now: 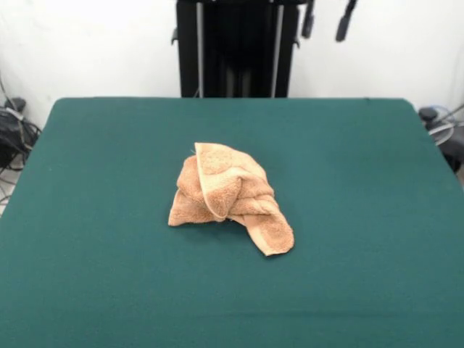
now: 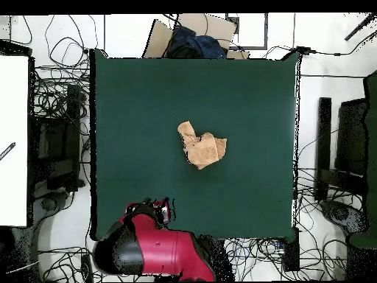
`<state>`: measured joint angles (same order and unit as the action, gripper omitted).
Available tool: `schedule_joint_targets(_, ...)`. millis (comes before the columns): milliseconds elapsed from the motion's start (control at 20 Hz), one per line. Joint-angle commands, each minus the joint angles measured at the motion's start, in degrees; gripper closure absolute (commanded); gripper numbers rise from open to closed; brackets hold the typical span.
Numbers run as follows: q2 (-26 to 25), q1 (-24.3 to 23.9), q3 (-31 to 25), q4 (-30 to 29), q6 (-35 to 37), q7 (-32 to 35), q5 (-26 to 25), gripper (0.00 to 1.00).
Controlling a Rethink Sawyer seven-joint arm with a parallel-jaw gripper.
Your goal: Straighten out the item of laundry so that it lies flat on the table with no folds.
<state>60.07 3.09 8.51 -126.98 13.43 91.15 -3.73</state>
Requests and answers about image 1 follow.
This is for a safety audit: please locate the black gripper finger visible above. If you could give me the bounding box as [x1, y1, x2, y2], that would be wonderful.
[334, 0, 359, 43]
[302, 0, 317, 38]

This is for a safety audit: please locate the orange terry towel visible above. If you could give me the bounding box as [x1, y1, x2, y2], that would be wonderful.
[167, 141, 295, 257]

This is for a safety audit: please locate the dark green table cloth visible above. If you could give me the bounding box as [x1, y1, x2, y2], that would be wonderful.
[0, 96, 464, 348]

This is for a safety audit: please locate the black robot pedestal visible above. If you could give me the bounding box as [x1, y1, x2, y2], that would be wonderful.
[170, 0, 302, 99]

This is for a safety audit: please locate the black cable tangle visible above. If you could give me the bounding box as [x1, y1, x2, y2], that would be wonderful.
[0, 72, 43, 215]

